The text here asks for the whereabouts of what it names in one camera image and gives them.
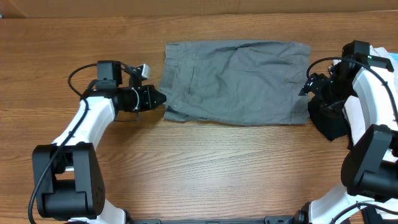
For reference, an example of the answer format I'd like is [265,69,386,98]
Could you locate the grey shorts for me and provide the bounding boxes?
[160,40,311,126]

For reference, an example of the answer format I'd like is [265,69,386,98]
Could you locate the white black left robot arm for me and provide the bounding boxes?
[27,60,167,223]

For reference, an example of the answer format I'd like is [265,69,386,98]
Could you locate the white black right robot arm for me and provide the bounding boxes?
[288,40,397,223]

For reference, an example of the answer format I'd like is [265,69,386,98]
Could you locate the light beige folded shorts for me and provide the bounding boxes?
[342,47,397,145]

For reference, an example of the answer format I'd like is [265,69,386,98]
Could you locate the black folded garment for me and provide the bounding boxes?
[308,96,353,150]

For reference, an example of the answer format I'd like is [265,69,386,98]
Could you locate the light blue cloth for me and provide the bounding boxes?
[389,52,398,62]

